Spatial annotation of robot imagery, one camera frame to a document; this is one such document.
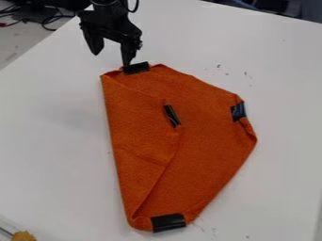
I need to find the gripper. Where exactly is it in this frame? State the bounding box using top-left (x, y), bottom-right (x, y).
top-left (75, 4), bottom-right (144, 68)

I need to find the orange cloth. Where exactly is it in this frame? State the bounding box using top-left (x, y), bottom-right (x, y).
top-left (99, 61), bottom-right (260, 233)

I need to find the yellow toy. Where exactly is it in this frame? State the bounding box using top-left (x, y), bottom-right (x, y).
top-left (9, 230), bottom-right (39, 241)

